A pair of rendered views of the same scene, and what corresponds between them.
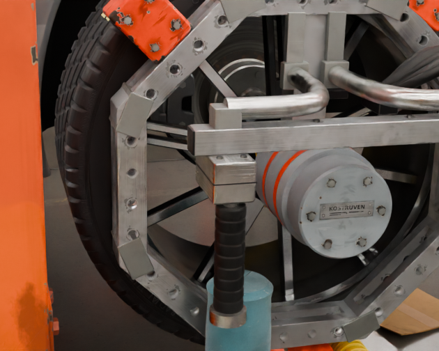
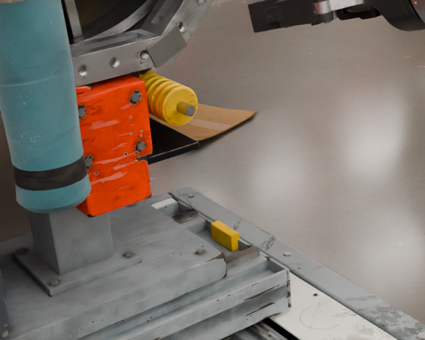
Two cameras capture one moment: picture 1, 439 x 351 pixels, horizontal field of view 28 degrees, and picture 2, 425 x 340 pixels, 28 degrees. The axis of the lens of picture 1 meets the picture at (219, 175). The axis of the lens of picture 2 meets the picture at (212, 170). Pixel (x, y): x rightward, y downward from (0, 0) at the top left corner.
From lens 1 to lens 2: 35 cm
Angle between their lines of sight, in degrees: 16
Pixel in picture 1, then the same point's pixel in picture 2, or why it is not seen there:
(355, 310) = (156, 31)
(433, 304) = (217, 112)
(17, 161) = not seen: outside the picture
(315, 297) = (108, 33)
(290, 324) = (87, 53)
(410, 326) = (200, 133)
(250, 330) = (44, 34)
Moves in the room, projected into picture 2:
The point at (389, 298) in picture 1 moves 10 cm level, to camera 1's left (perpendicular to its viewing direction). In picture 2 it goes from (191, 9) to (119, 20)
